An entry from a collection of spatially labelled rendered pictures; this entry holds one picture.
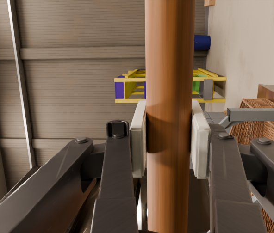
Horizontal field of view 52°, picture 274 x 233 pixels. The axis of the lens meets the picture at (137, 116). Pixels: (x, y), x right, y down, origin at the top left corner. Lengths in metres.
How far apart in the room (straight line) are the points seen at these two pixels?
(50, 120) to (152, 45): 8.72
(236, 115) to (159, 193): 0.92
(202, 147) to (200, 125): 0.01
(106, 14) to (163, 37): 7.87
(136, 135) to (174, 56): 0.05
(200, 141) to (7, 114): 9.29
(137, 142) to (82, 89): 8.17
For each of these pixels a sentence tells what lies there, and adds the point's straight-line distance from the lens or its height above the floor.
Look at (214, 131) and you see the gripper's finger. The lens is 0.17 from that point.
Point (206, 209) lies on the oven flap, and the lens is 1.54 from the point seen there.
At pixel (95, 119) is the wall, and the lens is 8.43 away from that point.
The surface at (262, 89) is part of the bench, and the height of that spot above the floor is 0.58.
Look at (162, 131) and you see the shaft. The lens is 0.18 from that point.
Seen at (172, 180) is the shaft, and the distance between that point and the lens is 0.19.
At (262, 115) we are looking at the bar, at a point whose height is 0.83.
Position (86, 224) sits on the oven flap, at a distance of 1.50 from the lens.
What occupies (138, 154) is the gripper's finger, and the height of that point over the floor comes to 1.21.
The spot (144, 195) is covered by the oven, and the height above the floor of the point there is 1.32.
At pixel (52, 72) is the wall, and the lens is 8.53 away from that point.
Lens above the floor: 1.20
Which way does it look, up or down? 5 degrees up
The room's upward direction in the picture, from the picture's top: 90 degrees counter-clockwise
